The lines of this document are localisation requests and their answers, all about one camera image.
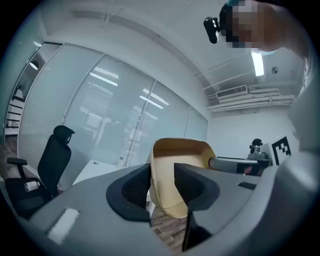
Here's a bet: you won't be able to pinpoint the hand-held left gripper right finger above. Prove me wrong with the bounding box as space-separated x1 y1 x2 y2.
173 162 261 253

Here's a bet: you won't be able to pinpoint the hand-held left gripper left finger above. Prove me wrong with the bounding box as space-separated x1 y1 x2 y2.
24 163 177 256

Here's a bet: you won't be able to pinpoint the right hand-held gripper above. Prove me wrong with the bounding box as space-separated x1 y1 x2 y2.
209 134 301 176

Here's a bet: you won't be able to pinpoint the tan cardboard box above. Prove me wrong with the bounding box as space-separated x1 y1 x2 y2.
149 137 218 219

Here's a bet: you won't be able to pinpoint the white table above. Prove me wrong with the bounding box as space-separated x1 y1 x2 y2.
72 158 156 217

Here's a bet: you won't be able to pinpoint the clear bottle white label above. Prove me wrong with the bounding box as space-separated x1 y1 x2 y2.
24 180 41 192

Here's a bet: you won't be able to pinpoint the black office chair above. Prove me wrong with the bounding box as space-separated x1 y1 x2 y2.
4 124 76 221

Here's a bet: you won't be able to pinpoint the white ceiling pipes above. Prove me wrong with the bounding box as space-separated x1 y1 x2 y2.
206 87 297 112

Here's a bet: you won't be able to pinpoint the white air vent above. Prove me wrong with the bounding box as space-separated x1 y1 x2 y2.
215 84 249 100

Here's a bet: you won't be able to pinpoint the person's grey t-shirt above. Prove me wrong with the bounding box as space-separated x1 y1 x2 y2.
287 46 320 166

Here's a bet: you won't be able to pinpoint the long ceiling light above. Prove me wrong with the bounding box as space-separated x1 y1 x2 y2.
250 51 265 77

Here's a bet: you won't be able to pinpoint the person's head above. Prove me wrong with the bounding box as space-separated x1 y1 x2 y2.
219 0 310 60

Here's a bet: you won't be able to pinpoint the black head camera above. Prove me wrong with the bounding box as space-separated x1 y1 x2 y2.
203 16 223 45

